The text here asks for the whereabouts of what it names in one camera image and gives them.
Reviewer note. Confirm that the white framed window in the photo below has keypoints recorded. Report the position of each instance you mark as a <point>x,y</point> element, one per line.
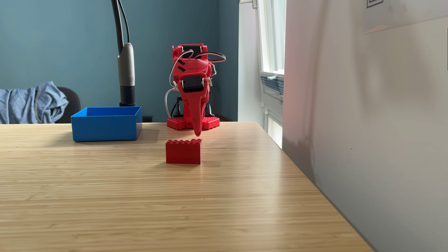
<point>273,35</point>

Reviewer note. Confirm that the red lego brick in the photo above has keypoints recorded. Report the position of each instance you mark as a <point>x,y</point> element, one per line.
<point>183,153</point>

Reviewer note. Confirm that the blue plastic bin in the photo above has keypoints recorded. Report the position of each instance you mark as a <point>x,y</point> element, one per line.
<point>105,127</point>

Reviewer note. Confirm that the black table clamp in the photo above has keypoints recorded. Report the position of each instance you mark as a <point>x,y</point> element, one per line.
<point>177,106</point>

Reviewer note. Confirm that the black gooseneck camera mount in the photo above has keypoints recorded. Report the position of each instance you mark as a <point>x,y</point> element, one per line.
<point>126,70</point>

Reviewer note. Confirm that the blue denim jacket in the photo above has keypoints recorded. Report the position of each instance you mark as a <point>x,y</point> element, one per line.
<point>28,105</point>

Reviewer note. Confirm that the black office chair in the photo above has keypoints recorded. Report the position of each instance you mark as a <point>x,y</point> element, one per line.
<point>74,103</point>

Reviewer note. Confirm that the wall poster with black print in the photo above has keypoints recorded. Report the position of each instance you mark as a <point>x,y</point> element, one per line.
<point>402,14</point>

